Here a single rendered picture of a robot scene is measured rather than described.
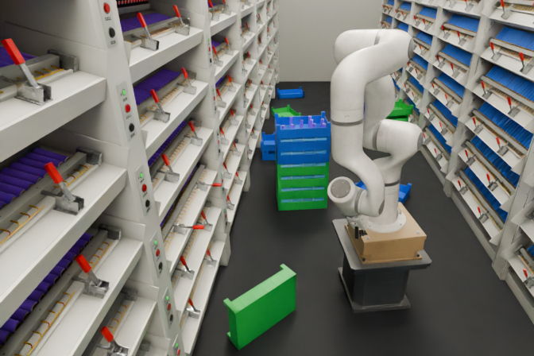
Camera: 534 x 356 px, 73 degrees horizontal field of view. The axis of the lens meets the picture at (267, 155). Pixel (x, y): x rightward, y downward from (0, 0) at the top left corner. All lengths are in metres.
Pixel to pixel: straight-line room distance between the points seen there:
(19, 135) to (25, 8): 0.29
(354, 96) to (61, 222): 0.71
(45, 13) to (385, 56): 0.77
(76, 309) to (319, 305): 1.13
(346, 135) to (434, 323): 1.00
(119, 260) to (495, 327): 1.47
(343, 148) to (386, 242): 0.54
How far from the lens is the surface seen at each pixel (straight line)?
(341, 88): 0.96
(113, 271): 0.85
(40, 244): 0.65
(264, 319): 1.56
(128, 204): 0.87
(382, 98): 1.18
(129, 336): 0.98
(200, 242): 1.48
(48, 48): 0.80
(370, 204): 1.08
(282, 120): 2.17
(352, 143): 1.02
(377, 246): 1.46
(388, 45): 1.03
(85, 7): 0.74
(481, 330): 1.80
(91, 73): 0.76
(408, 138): 1.31
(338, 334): 1.62
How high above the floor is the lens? 1.27
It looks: 26 degrees down
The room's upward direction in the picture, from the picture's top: 2 degrees counter-clockwise
